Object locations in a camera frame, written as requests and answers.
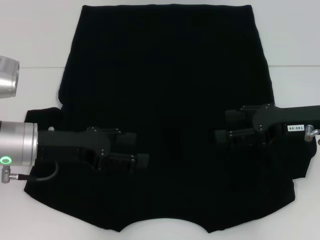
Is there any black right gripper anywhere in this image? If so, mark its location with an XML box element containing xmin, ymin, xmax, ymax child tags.
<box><xmin>213</xmin><ymin>104</ymin><xmax>320</xmax><ymax>146</ymax></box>

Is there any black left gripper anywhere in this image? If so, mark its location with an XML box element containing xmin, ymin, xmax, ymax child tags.
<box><xmin>36</xmin><ymin>126</ymin><xmax>150</xmax><ymax>174</ymax></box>

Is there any black shirt with FREE print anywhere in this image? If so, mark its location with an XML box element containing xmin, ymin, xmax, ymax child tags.
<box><xmin>23</xmin><ymin>3</ymin><xmax>318</xmax><ymax>235</ymax></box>

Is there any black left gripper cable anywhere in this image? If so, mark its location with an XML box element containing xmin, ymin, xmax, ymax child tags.
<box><xmin>0</xmin><ymin>161</ymin><xmax>60</xmax><ymax>184</ymax></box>

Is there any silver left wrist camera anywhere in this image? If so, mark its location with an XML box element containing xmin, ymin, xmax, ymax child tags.
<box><xmin>0</xmin><ymin>55</ymin><xmax>21</xmax><ymax>100</ymax></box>

